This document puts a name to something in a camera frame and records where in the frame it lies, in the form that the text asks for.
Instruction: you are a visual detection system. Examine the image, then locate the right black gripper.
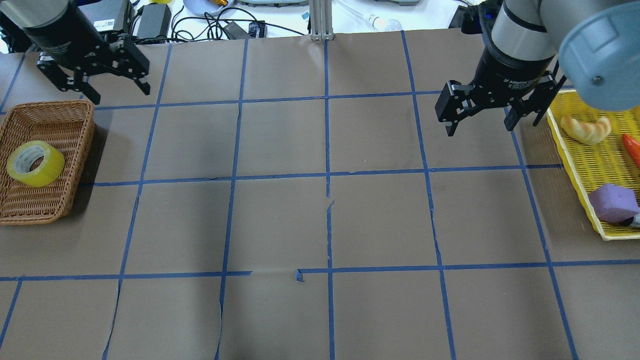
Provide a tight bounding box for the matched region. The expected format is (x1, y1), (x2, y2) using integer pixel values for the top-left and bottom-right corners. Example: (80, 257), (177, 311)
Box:
(434, 47), (563, 137)

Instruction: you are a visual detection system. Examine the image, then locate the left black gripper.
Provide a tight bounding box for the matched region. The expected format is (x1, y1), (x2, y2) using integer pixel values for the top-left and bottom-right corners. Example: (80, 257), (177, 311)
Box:
(22, 10), (151, 105)

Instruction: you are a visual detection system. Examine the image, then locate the yellow tape roll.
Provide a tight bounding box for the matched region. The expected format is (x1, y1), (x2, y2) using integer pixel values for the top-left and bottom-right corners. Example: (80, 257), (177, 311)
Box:
(6, 140), (66, 188)

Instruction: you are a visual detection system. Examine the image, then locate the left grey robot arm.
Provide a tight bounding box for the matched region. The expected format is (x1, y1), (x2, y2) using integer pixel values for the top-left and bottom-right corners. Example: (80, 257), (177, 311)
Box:
(1, 0), (151, 105)

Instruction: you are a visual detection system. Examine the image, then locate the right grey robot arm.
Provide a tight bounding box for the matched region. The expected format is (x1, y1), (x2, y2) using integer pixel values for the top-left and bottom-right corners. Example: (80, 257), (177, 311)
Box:
(435, 0), (640, 137)

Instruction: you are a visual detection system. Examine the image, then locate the brown wicker basket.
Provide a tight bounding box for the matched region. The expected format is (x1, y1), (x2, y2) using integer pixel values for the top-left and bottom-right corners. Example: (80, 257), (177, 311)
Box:
(0, 99), (96, 226)

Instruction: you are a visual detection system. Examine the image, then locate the black power adapter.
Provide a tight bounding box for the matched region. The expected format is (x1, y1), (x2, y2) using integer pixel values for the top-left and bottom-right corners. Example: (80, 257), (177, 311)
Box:
(135, 3), (172, 44)

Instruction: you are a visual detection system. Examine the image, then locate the toy croissant bread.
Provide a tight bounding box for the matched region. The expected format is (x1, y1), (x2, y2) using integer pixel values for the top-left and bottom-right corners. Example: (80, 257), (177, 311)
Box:
(560, 115), (612, 145)

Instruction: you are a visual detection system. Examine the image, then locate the blue bowl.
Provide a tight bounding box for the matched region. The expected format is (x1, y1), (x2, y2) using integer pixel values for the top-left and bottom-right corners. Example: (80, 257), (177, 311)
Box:
(183, 0), (236, 17)

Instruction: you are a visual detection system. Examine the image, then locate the yellow plastic basket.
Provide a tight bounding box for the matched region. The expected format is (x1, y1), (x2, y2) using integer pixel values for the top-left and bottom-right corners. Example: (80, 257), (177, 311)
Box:
(547, 89), (640, 241)

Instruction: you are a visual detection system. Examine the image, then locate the orange toy carrot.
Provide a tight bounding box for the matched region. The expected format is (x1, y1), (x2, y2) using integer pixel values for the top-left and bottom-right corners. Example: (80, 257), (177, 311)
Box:
(621, 133), (640, 168)

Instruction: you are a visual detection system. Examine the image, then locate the clear light bulb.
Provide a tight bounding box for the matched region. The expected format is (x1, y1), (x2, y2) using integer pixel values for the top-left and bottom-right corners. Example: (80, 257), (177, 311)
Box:
(365, 14), (403, 32)

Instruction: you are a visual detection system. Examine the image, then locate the purple foam block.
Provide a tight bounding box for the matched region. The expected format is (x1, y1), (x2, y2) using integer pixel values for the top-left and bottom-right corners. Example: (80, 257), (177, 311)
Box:
(587, 183), (640, 224)

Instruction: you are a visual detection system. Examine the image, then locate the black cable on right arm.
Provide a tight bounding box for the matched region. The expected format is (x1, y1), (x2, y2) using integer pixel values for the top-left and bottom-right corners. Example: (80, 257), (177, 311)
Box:
(533, 74), (568, 127)

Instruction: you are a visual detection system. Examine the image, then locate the black cable bundle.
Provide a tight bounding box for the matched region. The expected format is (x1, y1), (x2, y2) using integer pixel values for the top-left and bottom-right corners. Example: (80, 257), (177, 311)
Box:
(171, 5), (268, 43)

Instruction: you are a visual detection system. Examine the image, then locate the aluminium profile post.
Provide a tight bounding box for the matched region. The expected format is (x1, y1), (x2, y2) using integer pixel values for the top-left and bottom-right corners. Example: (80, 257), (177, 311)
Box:
(308, 0), (335, 42)

